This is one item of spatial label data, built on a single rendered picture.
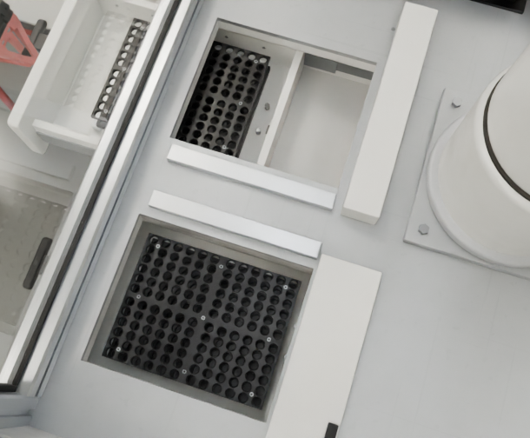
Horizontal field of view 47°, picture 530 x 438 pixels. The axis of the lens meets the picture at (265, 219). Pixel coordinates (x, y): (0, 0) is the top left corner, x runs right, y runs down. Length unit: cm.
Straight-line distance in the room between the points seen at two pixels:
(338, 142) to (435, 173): 21
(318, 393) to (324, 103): 47
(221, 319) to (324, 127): 36
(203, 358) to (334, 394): 18
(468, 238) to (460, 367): 16
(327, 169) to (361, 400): 37
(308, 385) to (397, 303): 15
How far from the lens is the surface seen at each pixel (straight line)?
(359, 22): 95
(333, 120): 100
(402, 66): 88
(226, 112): 92
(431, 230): 82
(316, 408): 77
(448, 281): 83
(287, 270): 91
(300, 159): 97
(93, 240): 79
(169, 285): 85
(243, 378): 83
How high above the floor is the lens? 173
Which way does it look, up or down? 74 degrees down
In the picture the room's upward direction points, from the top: straight up
